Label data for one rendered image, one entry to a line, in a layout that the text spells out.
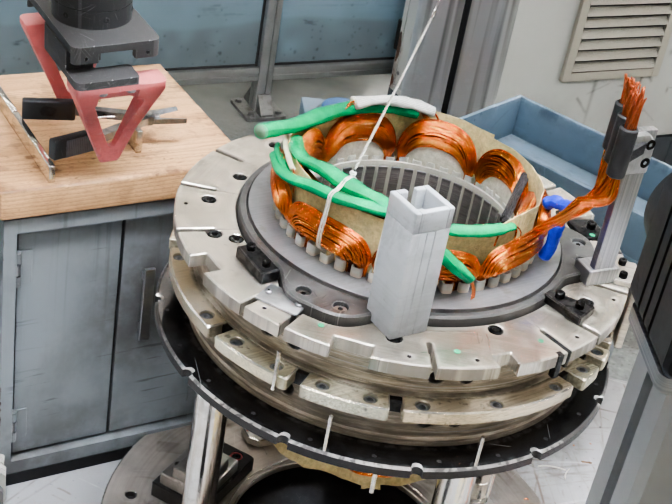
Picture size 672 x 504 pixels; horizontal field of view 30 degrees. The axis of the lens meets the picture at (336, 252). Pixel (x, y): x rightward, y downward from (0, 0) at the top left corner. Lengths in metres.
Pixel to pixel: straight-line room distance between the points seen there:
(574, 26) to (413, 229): 2.58
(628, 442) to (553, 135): 0.86
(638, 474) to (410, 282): 0.42
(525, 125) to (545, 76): 2.09
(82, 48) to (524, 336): 0.35
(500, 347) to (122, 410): 0.42
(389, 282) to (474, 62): 0.59
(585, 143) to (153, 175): 0.42
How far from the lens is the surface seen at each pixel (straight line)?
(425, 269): 0.74
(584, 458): 1.24
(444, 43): 1.30
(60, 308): 1.01
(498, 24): 1.29
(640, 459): 0.34
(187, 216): 0.85
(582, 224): 0.94
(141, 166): 0.97
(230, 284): 0.79
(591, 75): 3.38
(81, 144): 0.94
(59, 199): 0.94
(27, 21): 0.97
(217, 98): 3.60
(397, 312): 0.75
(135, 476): 1.08
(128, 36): 0.90
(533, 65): 3.26
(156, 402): 1.11
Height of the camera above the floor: 1.53
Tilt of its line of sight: 31 degrees down
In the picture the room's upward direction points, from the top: 10 degrees clockwise
